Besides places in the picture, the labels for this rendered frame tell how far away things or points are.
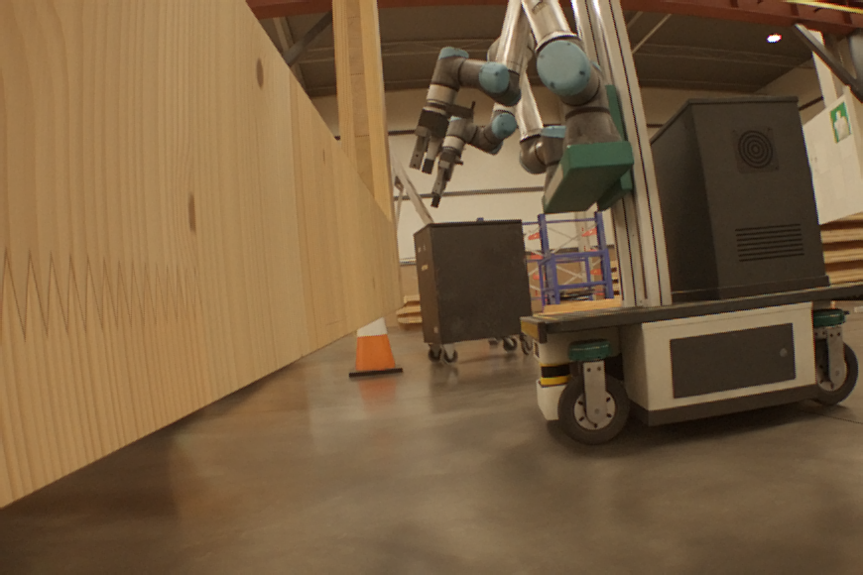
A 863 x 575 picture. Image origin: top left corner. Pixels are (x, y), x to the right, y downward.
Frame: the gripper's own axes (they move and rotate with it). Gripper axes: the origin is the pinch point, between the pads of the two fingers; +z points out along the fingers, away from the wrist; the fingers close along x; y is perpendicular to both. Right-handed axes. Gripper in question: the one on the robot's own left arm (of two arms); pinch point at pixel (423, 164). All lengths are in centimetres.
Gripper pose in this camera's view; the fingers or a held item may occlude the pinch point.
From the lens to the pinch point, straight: 144.8
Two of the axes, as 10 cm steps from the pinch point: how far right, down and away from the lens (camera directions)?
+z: -2.7, 9.5, 1.7
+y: -9.4, -3.0, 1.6
